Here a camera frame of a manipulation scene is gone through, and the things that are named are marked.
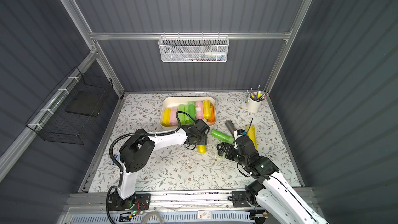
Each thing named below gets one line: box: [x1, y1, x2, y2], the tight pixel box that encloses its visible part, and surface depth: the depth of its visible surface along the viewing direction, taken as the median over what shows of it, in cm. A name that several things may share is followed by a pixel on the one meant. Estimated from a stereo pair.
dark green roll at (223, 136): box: [210, 129, 235, 144], surface depth 96 cm
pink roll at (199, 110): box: [195, 100, 204, 120], surface depth 101 cm
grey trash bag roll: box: [224, 120, 237, 136], surface depth 100 cm
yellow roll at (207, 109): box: [203, 99, 211, 120], surface depth 104 cm
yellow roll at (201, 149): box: [197, 144, 207, 154], surface depth 90 cm
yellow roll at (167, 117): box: [161, 107, 172, 128], surface depth 104 cm
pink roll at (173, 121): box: [169, 106, 179, 126], surface depth 103 cm
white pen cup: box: [246, 91, 264, 112], surface depth 107 cm
